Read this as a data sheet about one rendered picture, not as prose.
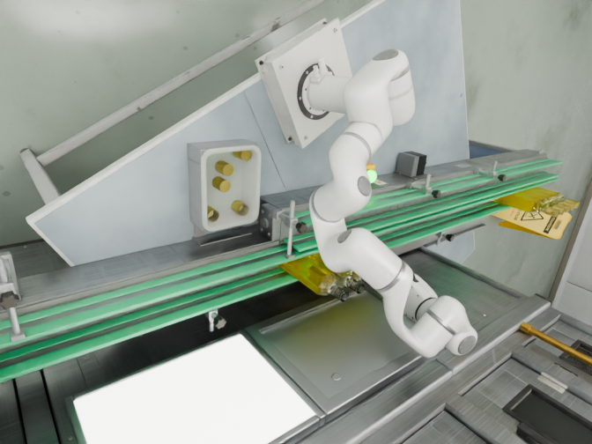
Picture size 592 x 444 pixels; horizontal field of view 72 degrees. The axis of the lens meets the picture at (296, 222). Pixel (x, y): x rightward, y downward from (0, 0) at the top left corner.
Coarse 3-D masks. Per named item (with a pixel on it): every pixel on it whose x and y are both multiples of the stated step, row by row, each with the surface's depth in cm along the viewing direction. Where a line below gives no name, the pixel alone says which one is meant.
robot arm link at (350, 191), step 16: (336, 144) 85; (352, 144) 84; (336, 160) 81; (352, 160) 81; (368, 160) 89; (336, 176) 80; (352, 176) 79; (320, 192) 88; (336, 192) 81; (352, 192) 79; (368, 192) 81; (320, 208) 88; (336, 208) 84; (352, 208) 82
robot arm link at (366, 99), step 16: (368, 64) 90; (384, 64) 88; (400, 64) 88; (352, 80) 88; (368, 80) 85; (384, 80) 85; (352, 96) 85; (368, 96) 84; (384, 96) 86; (352, 112) 88; (368, 112) 86; (384, 112) 87; (352, 128) 88; (368, 128) 88; (384, 128) 89; (368, 144) 86
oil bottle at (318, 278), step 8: (280, 264) 122; (288, 264) 119; (296, 264) 116; (304, 264) 114; (312, 264) 115; (320, 264) 115; (288, 272) 120; (296, 272) 116; (304, 272) 113; (312, 272) 111; (320, 272) 111; (328, 272) 111; (304, 280) 114; (312, 280) 111; (320, 280) 108; (328, 280) 108; (336, 280) 109; (312, 288) 112; (320, 288) 109; (328, 288) 108
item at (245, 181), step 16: (208, 160) 109; (224, 160) 112; (240, 160) 116; (256, 160) 111; (208, 176) 111; (224, 176) 114; (240, 176) 118; (256, 176) 112; (208, 192) 113; (240, 192) 119; (256, 192) 114; (224, 208) 118; (256, 208) 116; (208, 224) 110; (224, 224) 112; (240, 224) 115
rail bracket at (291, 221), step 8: (280, 216) 113; (288, 216) 110; (288, 224) 109; (296, 224) 107; (304, 224) 106; (288, 232) 111; (304, 232) 107; (288, 240) 112; (288, 248) 113; (288, 256) 113
